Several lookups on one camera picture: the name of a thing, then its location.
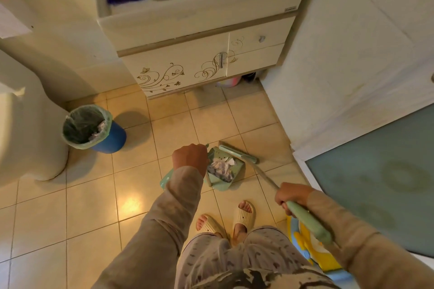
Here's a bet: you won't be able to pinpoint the pink plastic container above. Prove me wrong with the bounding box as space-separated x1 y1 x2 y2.
216 76 242 88

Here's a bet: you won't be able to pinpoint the yellow duck potty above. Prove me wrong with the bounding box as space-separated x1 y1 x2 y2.
286 216 360 289

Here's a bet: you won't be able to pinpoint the blue lined trash bin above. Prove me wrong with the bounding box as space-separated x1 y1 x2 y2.
61 104 127 154

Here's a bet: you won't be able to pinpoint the grey shirt black print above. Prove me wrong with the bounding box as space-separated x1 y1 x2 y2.
189 266 343 289

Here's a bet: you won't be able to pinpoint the green broom with steel handle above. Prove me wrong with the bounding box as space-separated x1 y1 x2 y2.
218 144 335 246

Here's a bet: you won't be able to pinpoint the white vanity cabinet with sink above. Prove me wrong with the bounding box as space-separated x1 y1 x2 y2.
93 0 328 100

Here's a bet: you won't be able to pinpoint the beige tiled floor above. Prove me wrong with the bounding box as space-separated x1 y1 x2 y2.
0 77 309 289

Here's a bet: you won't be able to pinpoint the frosted glass door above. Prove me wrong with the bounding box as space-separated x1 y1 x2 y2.
293 72 434 261

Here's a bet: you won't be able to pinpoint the person's left forearm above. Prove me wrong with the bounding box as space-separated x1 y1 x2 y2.
91 166 204 289

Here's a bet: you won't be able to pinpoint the person's left hand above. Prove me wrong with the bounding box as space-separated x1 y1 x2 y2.
172 144 210 177

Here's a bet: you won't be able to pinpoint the person's right hand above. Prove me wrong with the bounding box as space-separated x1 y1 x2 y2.
274 182 316 217

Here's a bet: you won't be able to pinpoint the green dustpan with steel handle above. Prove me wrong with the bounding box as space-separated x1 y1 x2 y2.
159 144 245 192

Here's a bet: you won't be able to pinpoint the grey patterned trousers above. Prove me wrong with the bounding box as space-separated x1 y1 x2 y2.
173 226 316 289

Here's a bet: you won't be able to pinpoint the white toilet paper sheet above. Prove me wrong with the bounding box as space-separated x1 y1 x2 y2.
0 2 33 39

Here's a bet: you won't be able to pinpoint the cream rubber slipper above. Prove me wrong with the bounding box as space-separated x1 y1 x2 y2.
232 200 255 244
195 214 228 238

